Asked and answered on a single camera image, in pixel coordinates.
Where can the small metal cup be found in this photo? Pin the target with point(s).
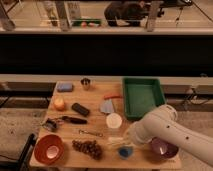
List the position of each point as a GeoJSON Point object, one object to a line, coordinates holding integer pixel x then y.
{"type": "Point", "coordinates": [85, 82]}

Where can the orange bowl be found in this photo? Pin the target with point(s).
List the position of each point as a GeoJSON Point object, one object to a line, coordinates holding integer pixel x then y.
{"type": "Point", "coordinates": [49, 149]}

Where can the blue sponge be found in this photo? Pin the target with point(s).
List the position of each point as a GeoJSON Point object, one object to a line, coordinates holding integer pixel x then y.
{"type": "Point", "coordinates": [64, 87]}

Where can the black handled tool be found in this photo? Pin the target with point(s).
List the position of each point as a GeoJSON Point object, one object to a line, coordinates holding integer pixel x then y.
{"type": "Point", "coordinates": [73, 120]}

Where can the orange fruit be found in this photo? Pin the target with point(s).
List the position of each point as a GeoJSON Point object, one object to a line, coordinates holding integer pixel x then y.
{"type": "Point", "coordinates": [59, 104]}

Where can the yellow banana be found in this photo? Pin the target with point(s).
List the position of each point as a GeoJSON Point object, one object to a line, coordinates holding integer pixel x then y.
{"type": "Point", "coordinates": [118, 141]}

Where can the purple bowl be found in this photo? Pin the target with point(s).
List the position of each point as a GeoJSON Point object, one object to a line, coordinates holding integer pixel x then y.
{"type": "Point", "coordinates": [163, 148]}

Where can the blue grey cloth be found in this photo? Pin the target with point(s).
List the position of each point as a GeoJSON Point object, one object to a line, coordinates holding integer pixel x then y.
{"type": "Point", "coordinates": [107, 107]}

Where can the metal binder clip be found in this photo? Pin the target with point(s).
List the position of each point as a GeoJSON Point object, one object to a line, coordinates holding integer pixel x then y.
{"type": "Point", "coordinates": [50, 125]}

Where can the metal key tool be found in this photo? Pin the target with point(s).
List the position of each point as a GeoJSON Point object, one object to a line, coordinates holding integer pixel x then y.
{"type": "Point", "coordinates": [90, 133]}

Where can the person in background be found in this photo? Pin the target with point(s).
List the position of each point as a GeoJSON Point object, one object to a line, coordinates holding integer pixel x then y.
{"type": "Point", "coordinates": [131, 12]}

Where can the blue plastic cup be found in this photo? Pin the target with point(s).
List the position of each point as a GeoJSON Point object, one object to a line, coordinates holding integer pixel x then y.
{"type": "Point", "coordinates": [125, 152]}

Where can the black rectangular block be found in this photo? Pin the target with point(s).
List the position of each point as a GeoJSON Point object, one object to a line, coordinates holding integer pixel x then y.
{"type": "Point", "coordinates": [80, 109]}

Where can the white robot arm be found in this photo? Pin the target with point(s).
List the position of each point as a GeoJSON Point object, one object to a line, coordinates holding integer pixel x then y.
{"type": "Point", "coordinates": [161, 122]}

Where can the green plastic tray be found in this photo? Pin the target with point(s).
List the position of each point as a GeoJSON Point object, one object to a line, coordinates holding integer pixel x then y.
{"type": "Point", "coordinates": [141, 95]}

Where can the bunch of dark grapes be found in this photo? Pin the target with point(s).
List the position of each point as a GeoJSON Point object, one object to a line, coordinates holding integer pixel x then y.
{"type": "Point", "coordinates": [91, 148]}

